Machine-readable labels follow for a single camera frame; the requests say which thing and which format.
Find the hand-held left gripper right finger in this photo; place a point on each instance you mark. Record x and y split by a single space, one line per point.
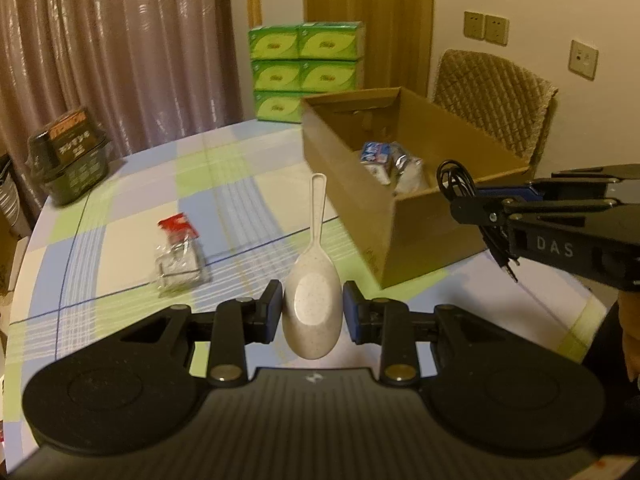
350 310

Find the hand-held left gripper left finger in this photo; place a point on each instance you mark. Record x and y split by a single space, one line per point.
274 310

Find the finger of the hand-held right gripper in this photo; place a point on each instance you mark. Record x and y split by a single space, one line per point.
515 192
480 209

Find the white speckled spoon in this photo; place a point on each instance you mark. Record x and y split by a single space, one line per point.
312 305

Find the brown cardboard box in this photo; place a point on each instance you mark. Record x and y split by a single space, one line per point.
430 230

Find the silver foil bag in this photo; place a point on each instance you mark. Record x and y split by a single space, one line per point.
407 175

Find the quilted beige chair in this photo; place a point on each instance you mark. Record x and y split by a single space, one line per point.
490 95

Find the clear packet with red header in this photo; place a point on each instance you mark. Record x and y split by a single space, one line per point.
177 265

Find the blue white printed packet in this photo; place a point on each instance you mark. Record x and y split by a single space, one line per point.
377 155

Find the wooden door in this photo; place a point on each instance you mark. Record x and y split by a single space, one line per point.
390 10

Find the stack of green tissue packs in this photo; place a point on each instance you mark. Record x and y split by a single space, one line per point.
280 75

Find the dark green wrapped bowl pack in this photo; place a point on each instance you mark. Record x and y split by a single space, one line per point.
70 160

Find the tall open cardboard carton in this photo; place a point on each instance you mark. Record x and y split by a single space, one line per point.
10 260

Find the stack of white bowls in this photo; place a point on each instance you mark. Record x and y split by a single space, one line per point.
9 190

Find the brown curtain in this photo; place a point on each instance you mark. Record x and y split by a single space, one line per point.
125 60

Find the beige wall socket plate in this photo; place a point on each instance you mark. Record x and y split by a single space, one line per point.
584 59
474 25
496 29

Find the wooden wall strip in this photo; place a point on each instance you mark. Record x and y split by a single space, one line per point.
253 7

